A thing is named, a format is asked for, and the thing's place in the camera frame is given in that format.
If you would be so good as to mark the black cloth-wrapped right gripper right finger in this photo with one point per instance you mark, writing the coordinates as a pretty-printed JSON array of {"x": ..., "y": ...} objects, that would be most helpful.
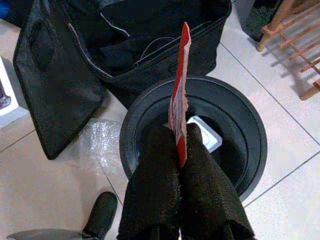
[{"x": 210, "y": 200}]

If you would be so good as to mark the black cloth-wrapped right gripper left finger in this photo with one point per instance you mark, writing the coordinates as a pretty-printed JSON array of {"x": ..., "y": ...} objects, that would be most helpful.
[{"x": 152, "y": 190}]

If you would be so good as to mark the red cardboard packet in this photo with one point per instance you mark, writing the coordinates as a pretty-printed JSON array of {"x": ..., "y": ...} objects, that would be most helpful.
[{"x": 180, "y": 95}]

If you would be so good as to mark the black round rubbish bin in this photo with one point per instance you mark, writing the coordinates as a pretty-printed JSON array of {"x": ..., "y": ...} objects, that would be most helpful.
[{"x": 252, "y": 140}]

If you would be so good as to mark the clear bubble wrap sheet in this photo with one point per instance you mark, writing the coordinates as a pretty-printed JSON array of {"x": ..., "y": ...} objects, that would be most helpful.
[{"x": 105, "y": 142}]

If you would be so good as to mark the large black fabric bag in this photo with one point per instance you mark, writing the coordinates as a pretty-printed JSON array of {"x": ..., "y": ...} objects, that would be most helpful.
[{"x": 62, "y": 82}]

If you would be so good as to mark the white printed carton box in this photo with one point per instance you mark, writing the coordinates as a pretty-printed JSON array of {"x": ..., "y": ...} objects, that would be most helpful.
[{"x": 7, "y": 100}]

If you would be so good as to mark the wooden slatted rack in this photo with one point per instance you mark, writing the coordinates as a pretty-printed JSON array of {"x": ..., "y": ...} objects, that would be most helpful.
[{"x": 297, "y": 45}]

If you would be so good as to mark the black upright case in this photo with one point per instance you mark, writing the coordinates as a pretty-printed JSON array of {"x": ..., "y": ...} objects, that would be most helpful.
[{"x": 257, "y": 17}]

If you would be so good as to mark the blue object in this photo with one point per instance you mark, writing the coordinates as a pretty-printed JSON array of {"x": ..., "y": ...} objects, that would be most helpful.
[{"x": 3, "y": 7}]

